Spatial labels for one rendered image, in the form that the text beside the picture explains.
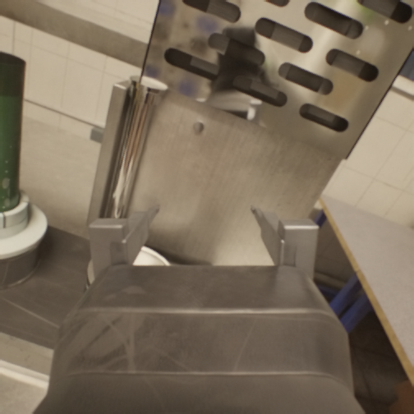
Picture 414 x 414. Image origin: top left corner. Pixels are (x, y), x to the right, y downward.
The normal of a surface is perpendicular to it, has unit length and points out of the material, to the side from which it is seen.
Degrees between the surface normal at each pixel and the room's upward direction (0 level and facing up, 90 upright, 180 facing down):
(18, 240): 0
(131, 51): 90
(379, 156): 90
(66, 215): 0
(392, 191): 90
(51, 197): 0
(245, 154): 90
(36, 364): 45
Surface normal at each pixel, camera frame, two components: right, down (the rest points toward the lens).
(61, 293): 0.34, -0.81
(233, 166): -0.09, 0.47
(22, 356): 0.18, -0.25
